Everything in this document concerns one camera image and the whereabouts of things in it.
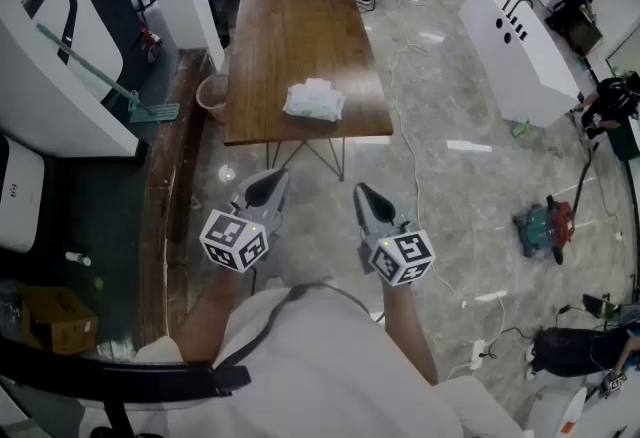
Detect white slanted panel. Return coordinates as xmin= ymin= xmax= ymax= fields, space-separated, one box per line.
xmin=0 ymin=0 xmax=150 ymax=162

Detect red and white device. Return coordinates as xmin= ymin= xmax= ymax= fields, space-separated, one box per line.
xmin=139 ymin=28 xmax=164 ymax=65

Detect person's left forearm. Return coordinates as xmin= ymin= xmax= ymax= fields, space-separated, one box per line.
xmin=172 ymin=268 xmax=257 ymax=368

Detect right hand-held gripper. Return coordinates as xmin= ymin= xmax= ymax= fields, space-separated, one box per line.
xmin=352 ymin=182 xmax=437 ymax=288

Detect brown wooden curved ledge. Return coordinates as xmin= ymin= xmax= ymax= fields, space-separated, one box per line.
xmin=135 ymin=48 xmax=217 ymax=350

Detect white plastic packet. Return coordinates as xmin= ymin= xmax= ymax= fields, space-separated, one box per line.
xmin=282 ymin=77 xmax=347 ymax=122

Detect person's white shirt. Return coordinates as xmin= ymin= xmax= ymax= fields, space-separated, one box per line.
xmin=82 ymin=283 xmax=521 ymax=438

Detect pink plastic wastebasket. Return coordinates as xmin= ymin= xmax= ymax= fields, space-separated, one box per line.
xmin=195 ymin=74 xmax=231 ymax=123

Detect green and red floor machine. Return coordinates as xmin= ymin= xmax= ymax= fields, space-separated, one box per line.
xmin=512 ymin=195 xmax=576 ymax=266

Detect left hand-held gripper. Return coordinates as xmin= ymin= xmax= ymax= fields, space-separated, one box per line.
xmin=198 ymin=168 xmax=292 ymax=274

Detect white floor cable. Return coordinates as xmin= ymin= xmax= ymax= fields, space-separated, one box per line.
xmin=387 ymin=38 xmax=456 ymax=292

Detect white power strip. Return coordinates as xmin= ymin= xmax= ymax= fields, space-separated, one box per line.
xmin=469 ymin=338 xmax=489 ymax=370

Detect teal flat mop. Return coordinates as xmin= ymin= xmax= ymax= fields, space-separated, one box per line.
xmin=35 ymin=23 xmax=180 ymax=126

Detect black body-worn cable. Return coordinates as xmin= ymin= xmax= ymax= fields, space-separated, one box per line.
xmin=212 ymin=281 xmax=386 ymax=377

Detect person's right forearm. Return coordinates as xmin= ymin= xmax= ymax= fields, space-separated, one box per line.
xmin=382 ymin=283 xmax=440 ymax=385

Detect brown cardboard box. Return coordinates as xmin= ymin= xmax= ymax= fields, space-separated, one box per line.
xmin=17 ymin=285 xmax=100 ymax=356

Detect white sink cabinet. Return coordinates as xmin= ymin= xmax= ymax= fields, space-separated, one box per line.
xmin=458 ymin=0 xmax=581 ymax=128

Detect black metal table legs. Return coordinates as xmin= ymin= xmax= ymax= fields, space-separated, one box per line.
xmin=266 ymin=136 xmax=347 ymax=182

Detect white rounded appliance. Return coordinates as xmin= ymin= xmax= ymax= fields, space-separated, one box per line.
xmin=0 ymin=134 xmax=46 ymax=255

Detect black head camera mount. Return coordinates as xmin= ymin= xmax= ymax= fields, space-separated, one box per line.
xmin=0 ymin=334 xmax=252 ymax=438

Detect white pod with black stripe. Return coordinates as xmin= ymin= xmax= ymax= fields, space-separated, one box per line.
xmin=22 ymin=0 xmax=126 ymax=102

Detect black floor machine hose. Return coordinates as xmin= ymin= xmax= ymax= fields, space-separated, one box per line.
xmin=569 ymin=138 xmax=601 ymax=227

